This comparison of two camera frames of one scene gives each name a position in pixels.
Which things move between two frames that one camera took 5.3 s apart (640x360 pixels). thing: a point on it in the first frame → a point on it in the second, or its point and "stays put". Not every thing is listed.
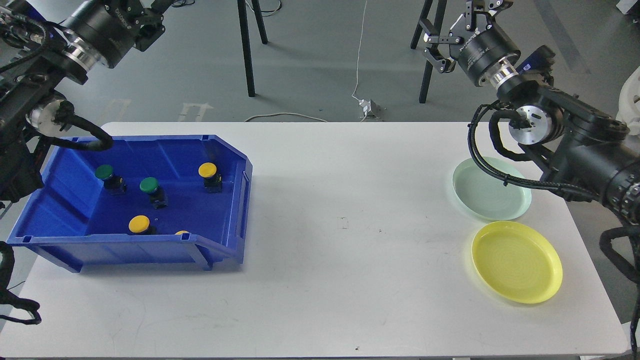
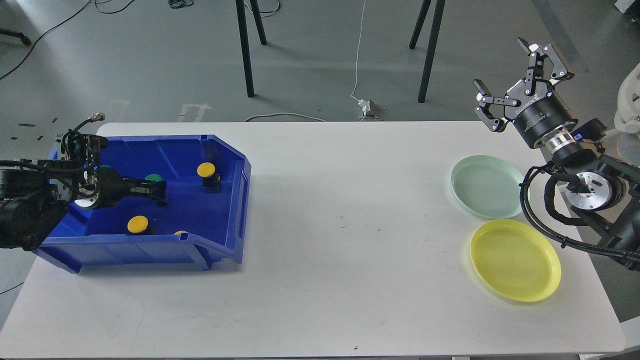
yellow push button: [139, 224] stays put
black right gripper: [474, 50] → [541, 117]
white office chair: [629, 105] stays put
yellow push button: [213, 181] stays put
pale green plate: [484, 194] stays put
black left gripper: [114, 27] → [101, 188]
